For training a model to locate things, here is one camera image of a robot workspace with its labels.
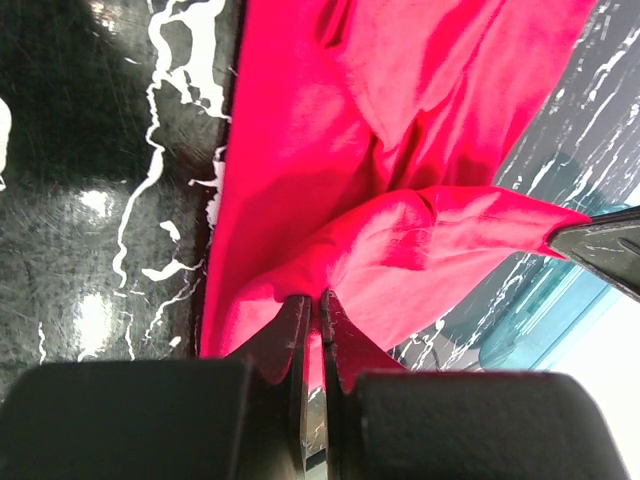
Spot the red t shirt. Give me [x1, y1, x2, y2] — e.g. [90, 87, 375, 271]
[199, 0, 601, 386]

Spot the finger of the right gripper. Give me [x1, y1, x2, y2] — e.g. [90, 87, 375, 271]
[547, 206, 640, 302]

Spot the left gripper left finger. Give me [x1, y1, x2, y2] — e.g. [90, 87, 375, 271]
[1, 296, 311, 479]

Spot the clear blue plastic bin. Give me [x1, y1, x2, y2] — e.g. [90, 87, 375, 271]
[477, 149, 631, 371]

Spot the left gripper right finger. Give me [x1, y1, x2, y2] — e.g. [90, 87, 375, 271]
[320, 291, 628, 479]

